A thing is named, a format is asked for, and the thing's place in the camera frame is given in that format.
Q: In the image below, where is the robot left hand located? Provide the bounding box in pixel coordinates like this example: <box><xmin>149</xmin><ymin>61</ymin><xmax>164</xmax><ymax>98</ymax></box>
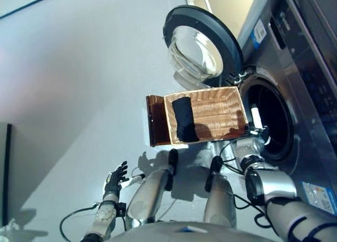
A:
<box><xmin>103</xmin><ymin>160</ymin><xmax>145</xmax><ymax>198</ymax></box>

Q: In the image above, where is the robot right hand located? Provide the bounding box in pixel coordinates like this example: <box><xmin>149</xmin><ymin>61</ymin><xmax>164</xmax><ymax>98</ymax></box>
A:
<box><xmin>248</xmin><ymin>103</ymin><xmax>272</xmax><ymax>146</ymax></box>

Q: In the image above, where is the long black cloth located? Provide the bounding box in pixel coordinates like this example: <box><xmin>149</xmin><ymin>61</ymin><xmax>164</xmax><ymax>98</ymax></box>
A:
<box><xmin>171</xmin><ymin>96</ymin><xmax>200</xmax><ymax>143</ymax></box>

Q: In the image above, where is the dark grey front-load washing machine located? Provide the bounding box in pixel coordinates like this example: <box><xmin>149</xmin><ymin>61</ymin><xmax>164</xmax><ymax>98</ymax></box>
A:
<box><xmin>223</xmin><ymin>0</ymin><xmax>337</xmax><ymax>227</ymax></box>

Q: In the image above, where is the robot left silver leg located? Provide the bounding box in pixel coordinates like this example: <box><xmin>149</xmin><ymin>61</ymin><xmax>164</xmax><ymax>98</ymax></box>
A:
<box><xmin>124</xmin><ymin>148</ymin><xmax>180</xmax><ymax>227</ymax></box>

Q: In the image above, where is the robot silver leg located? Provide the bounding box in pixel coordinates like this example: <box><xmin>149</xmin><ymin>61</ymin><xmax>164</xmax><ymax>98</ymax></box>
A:
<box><xmin>203</xmin><ymin>155</ymin><xmax>238</xmax><ymax>229</ymax></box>
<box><xmin>124</xmin><ymin>148</ymin><xmax>180</xmax><ymax>227</ymax></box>

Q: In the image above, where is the rectangular woven wicker basket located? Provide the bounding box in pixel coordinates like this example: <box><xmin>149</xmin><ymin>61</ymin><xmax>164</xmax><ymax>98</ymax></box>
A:
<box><xmin>163</xmin><ymin>85</ymin><xmax>250</xmax><ymax>146</ymax></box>

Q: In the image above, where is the glossy brown wooden stool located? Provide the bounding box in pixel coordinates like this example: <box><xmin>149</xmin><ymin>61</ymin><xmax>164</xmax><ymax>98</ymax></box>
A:
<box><xmin>145</xmin><ymin>94</ymin><xmax>172</xmax><ymax>148</ymax></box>

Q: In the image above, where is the blue white energy label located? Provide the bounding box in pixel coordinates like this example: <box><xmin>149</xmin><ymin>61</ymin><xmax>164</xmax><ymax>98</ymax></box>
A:
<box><xmin>251</xmin><ymin>18</ymin><xmax>267</xmax><ymax>49</ymax></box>

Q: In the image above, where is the robot right silver leg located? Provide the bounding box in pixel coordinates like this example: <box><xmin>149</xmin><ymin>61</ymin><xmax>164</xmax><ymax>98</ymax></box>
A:
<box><xmin>203</xmin><ymin>155</ymin><xmax>238</xmax><ymax>229</ymax></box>

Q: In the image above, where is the grey robot torso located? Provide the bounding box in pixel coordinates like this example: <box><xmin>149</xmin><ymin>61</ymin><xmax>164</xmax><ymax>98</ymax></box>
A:
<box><xmin>108</xmin><ymin>220</ymin><xmax>280</xmax><ymax>242</ymax></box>

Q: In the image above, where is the round glass washer door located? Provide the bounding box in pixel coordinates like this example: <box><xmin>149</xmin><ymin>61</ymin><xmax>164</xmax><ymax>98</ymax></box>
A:
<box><xmin>162</xmin><ymin>5</ymin><xmax>244</xmax><ymax>89</ymax></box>

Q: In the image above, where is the blue rectangular info sticker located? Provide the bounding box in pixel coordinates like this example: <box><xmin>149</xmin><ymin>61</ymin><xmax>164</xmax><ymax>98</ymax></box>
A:
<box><xmin>301</xmin><ymin>180</ymin><xmax>334</xmax><ymax>214</ymax></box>

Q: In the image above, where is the dark flat standing panel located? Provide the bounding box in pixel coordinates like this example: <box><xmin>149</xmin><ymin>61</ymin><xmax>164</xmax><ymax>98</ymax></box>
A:
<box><xmin>0</xmin><ymin>123</ymin><xmax>13</xmax><ymax>227</ymax></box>

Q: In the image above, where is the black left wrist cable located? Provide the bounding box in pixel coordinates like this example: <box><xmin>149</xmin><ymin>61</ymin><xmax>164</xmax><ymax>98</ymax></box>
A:
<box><xmin>58</xmin><ymin>203</ymin><xmax>127</xmax><ymax>242</ymax></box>

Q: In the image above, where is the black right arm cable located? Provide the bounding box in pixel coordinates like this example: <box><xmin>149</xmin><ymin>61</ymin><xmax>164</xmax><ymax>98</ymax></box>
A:
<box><xmin>219</xmin><ymin>141</ymin><xmax>270</xmax><ymax>227</ymax></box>

